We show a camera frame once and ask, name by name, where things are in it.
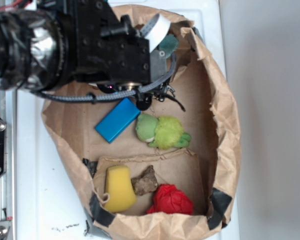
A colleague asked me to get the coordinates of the white flat ribbon cable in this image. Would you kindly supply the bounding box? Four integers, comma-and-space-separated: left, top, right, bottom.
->
139, 12, 171, 52

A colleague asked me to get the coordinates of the brown rock chunk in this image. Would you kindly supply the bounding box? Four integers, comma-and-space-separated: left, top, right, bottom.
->
131, 165, 159, 196

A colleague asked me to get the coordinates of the red and black wire bundle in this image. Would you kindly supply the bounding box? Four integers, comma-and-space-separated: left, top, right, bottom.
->
0, 0, 36, 13

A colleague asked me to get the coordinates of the grey braided cable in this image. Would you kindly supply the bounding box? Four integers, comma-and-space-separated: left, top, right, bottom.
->
31, 52, 177, 104

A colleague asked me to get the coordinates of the black taped robot arm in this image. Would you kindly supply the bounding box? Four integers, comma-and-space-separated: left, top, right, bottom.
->
0, 0, 156, 92

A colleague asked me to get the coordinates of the red crumpled cloth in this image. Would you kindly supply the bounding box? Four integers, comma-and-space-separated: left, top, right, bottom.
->
146, 184, 194, 215

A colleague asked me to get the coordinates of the aluminium frame rail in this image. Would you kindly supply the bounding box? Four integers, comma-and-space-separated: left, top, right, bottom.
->
0, 90, 16, 240

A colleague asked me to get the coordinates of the light blue cloth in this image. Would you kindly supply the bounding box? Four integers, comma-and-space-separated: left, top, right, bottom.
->
158, 34, 179, 59

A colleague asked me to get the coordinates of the green plush frog toy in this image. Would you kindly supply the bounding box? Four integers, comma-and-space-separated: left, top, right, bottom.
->
135, 113, 192, 150

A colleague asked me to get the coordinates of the blue rectangular block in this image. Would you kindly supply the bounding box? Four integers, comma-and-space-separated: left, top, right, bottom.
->
94, 98, 141, 143

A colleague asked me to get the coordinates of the yellow sponge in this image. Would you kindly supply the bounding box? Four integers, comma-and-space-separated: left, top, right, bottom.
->
104, 165, 137, 213

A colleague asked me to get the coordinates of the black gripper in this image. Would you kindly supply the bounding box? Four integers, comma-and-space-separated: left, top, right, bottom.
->
36, 0, 168, 92

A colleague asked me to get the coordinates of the brown paper bag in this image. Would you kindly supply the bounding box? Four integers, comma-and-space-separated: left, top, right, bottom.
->
42, 10, 242, 240

